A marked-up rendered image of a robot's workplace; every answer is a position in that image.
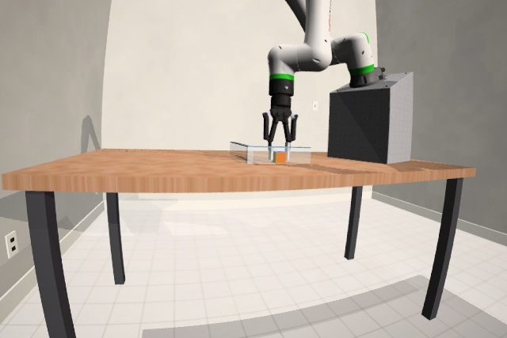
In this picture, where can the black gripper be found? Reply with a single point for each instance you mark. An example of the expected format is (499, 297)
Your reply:
(279, 112)

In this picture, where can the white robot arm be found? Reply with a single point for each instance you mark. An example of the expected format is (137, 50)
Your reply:
(318, 49)

